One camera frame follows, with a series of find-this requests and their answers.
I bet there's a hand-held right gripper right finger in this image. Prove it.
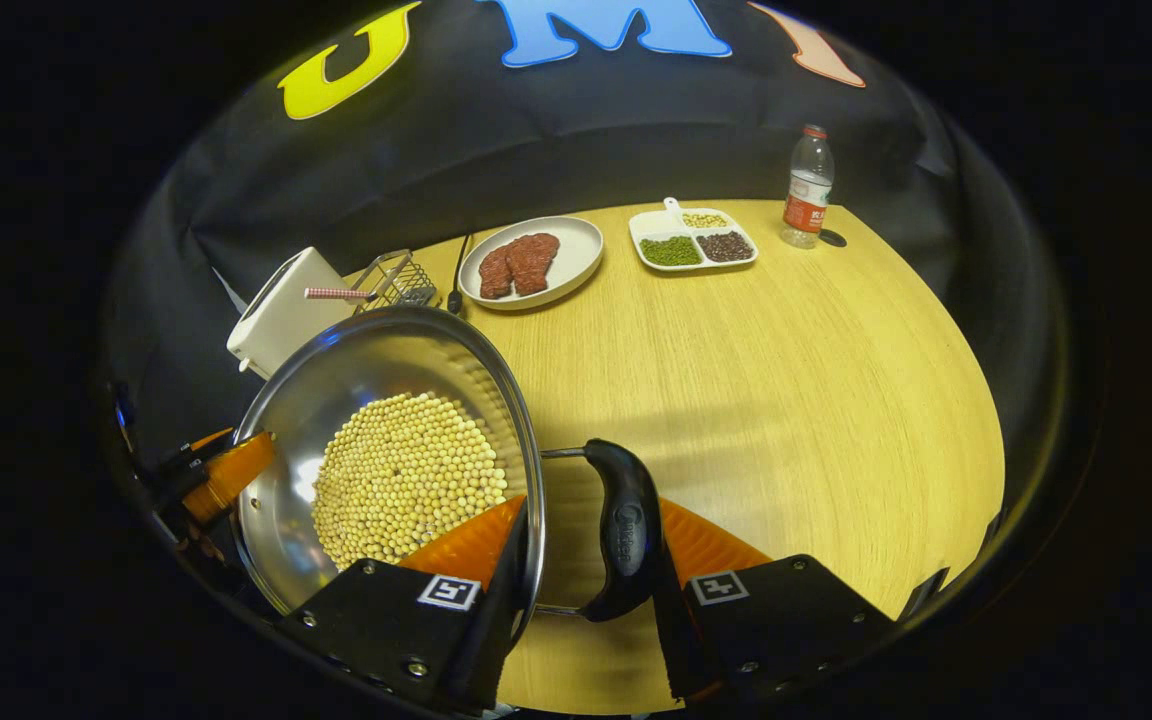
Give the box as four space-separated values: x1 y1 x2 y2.
651 497 897 703

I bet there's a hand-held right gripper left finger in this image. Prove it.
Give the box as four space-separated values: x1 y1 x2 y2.
281 495 533 713

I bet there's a stainless steel pot black handle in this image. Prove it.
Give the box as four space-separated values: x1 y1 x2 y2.
233 305 664 623

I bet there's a white box appliance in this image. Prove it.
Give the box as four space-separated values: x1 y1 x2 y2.
226 247 357 381

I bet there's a pile of soybeans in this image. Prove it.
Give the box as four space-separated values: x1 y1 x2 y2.
311 392 509 571

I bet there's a small red raw meat slice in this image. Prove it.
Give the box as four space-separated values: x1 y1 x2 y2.
479 245 515 300

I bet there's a large red raw meat slice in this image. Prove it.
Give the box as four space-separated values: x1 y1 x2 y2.
506 233 561 296

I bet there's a white oval plate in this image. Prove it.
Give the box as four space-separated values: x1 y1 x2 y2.
458 216 605 311

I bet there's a green mung beans portion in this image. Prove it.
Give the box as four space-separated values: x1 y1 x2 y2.
639 236 703 267

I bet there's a dark red beans portion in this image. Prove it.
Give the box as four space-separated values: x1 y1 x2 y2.
696 232 755 263

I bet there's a white divided dish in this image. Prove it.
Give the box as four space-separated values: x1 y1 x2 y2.
629 197 759 273

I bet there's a clear water bottle red label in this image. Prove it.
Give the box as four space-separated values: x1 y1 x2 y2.
779 124 835 249

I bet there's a wire basket striped handle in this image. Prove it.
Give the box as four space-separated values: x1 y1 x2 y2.
304 250 437 313

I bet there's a black power cable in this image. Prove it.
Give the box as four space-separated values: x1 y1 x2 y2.
446 233 474 316

